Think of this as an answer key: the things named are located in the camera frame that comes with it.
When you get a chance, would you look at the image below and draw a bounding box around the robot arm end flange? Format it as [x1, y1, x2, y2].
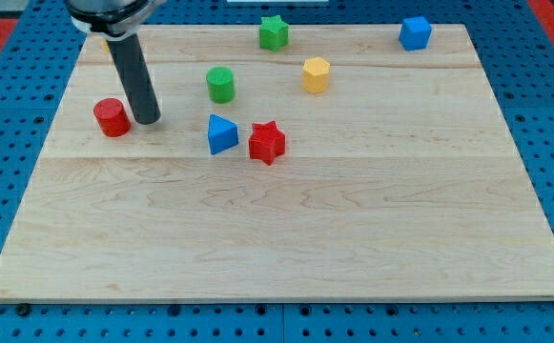
[64, 0, 166, 41]

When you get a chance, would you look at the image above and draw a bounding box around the red star block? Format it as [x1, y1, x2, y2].
[248, 121, 286, 165]

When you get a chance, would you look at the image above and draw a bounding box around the green star block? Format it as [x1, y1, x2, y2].
[258, 15, 289, 51]

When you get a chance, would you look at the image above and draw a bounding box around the blue triangle block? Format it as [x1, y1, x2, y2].
[207, 114, 239, 155]

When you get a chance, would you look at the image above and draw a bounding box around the wooden board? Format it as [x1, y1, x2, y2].
[0, 24, 554, 304]

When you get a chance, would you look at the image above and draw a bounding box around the green cylinder block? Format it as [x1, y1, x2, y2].
[206, 67, 236, 104]

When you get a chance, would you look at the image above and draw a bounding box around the yellow hexagon block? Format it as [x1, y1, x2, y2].
[302, 57, 330, 93]

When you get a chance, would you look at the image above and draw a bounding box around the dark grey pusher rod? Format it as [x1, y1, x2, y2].
[108, 34, 161, 125]

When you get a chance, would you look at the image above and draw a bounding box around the red cylinder block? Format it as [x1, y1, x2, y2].
[93, 98, 131, 137]

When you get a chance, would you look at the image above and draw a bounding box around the blue cube block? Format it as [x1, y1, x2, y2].
[399, 16, 432, 51]

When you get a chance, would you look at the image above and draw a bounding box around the yellow block behind rod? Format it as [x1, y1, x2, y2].
[101, 38, 111, 52]

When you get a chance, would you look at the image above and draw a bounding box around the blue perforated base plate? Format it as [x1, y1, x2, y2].
[0, 1, 554, 342]

